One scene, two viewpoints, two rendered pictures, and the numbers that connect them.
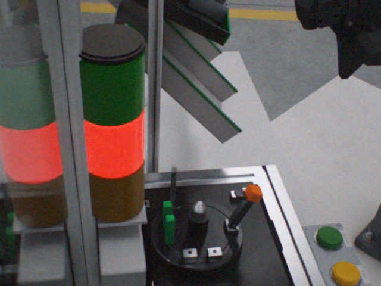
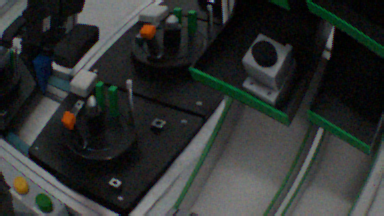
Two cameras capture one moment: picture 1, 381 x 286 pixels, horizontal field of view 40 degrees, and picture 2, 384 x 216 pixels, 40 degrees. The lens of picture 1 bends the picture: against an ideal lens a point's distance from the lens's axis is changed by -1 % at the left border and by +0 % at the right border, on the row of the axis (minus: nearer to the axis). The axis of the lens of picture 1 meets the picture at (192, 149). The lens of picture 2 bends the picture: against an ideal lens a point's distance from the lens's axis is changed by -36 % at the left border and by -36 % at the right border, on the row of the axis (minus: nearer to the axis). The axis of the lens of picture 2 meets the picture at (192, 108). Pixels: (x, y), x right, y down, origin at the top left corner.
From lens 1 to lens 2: 130 cm
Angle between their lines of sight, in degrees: 89
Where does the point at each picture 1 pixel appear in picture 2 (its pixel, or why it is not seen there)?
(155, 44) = not seen: hidden behind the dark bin
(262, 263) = (53, 155)
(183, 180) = (180, 182)
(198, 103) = (213, 147)
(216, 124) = (195, 184)
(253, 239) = (71, 165)
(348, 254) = (29, 202)
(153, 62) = not seen: hidden behind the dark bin
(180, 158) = not seen: outside the picture
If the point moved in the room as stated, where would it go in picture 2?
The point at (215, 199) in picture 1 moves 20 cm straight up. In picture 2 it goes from (125, 174) to (114, 59)
